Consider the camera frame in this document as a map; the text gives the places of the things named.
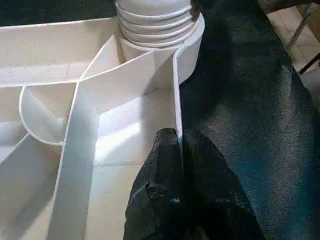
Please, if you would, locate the white plastic table leg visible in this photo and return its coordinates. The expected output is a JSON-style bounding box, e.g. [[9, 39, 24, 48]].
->
[[115, 0, 201, 49]]

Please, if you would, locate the black stand bar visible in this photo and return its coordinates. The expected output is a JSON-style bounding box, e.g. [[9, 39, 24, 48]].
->
[[298, 48, 320, 75]]

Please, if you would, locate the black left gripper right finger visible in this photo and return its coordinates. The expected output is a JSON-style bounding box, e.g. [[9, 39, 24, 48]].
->
[[183, 129, 266, 240]]

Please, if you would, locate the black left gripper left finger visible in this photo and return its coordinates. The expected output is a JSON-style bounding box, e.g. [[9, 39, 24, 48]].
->
[[123, 127, 188, 240]]

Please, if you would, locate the black work mat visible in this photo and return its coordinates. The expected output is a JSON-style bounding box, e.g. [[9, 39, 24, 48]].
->
[[0, 0, 320, 240]]

